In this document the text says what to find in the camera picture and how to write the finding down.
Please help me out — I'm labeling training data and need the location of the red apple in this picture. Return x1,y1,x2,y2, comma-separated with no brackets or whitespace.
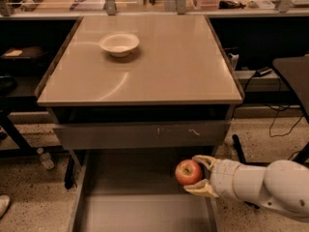
175,159,203,186

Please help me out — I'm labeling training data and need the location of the black phone device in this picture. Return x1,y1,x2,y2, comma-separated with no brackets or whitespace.
255,67,272,77

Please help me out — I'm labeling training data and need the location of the white paper bowl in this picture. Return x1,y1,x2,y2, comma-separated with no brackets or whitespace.
98,32,140,57

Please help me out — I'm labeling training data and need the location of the open middle drawer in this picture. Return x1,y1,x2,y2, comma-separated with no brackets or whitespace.
68,147,220,232

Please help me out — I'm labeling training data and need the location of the clear plastic bottle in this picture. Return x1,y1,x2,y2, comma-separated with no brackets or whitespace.
37,148,55,170

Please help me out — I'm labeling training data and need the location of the black cable on floor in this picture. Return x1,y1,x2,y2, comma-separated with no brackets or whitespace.
264,103,305,139

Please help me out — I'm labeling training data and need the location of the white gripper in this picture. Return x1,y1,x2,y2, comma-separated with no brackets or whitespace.
183,155,240,201

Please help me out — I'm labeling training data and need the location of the grey drawer cabinet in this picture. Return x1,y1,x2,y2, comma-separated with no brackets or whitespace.
34,14,245,191

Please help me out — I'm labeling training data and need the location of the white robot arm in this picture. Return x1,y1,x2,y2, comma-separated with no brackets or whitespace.
183,155,309,222

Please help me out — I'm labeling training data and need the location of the white shoe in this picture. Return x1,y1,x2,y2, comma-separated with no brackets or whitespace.
0,195,11,218

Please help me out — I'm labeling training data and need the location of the black bag with label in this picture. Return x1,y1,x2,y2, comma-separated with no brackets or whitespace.
0,46,47,74

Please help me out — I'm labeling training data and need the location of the closed top drawer front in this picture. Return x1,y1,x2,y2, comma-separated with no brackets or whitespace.
54,120,230,150

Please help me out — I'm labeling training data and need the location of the black table leg bar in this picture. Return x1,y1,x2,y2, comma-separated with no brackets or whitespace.
232,134,246,163

